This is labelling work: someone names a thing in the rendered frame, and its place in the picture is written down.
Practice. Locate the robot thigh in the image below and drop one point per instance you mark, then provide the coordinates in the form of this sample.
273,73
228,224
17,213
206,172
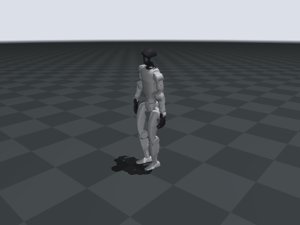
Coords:
140,120
152,124

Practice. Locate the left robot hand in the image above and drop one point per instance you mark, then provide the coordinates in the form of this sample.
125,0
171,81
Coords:
162,121

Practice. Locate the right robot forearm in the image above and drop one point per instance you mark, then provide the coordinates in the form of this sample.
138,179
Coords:
138,93

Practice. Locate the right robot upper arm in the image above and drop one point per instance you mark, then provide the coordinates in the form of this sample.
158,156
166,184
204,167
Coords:
139,83

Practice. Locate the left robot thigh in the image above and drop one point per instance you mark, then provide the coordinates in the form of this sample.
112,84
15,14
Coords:
152,124

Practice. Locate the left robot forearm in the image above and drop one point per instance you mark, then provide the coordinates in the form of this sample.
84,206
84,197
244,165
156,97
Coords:
162,105

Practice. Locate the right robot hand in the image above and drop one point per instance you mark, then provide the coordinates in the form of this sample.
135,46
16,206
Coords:
135,105

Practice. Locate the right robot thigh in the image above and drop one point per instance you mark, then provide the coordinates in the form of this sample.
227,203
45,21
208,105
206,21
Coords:
140,120

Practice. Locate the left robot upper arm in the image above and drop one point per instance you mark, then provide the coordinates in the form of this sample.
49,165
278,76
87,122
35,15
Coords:
158,78

